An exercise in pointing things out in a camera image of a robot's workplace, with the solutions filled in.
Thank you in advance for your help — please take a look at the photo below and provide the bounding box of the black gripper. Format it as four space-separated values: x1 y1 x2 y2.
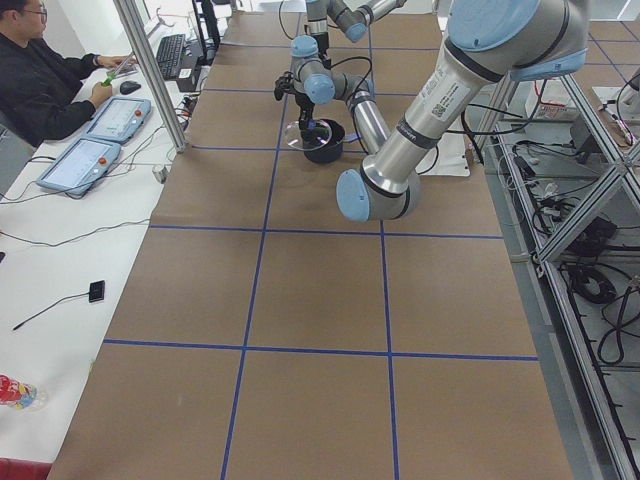
296 93 315 131

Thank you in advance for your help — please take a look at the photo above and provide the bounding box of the glass pot lid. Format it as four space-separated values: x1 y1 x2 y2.
283 120 332 151

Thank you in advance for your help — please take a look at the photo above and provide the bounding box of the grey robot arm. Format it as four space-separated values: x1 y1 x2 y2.
283 1 405 153
336 1 591 222

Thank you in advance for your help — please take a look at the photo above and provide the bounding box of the dark blue saucepan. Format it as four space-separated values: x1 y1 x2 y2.
303 119 359 164

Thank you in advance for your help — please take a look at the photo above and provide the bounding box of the black keyboard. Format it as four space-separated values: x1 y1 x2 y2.
156 34 185 80

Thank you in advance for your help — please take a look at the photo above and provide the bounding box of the black computer mouse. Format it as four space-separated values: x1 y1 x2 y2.
119 81 141 95

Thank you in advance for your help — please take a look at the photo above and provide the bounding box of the far blue teach pendant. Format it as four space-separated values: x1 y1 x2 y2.
85 96 151 144

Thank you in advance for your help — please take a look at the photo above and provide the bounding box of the blue teach pendant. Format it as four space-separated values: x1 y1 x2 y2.
36 137 121 198
85 96 151 144

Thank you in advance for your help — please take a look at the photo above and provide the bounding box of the brown paper table mat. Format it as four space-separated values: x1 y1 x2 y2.
51 13 573 479

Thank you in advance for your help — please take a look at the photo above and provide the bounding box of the near blue teach pendant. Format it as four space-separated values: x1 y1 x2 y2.
36 137 121 198

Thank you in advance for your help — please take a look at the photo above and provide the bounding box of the person in black jacket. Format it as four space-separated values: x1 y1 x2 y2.
1 1 125 147

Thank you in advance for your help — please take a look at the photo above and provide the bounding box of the small black box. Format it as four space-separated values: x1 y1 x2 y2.
88 280 106 303

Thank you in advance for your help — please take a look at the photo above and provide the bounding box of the red patterned plastic bottle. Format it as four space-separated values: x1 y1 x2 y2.
0 374 49 411

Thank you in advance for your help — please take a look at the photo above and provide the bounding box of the aluminium frame post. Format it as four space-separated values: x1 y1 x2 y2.
113 0 186 153

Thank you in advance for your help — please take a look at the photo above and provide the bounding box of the aluminium rack frame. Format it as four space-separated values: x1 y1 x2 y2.
479 29 640 480

